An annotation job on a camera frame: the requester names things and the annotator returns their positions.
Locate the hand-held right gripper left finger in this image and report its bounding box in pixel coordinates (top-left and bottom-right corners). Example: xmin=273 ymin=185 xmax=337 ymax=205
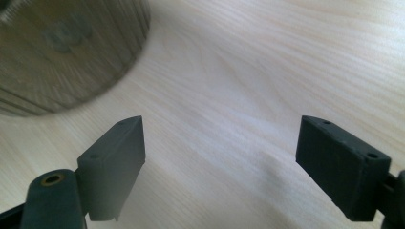
xmin=76 ymin=114 xmax=147 ymax=222

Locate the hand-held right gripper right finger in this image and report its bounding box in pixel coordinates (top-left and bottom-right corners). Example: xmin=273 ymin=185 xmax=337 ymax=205
xmin=295 ymin=114 xmax=392 ymax=222

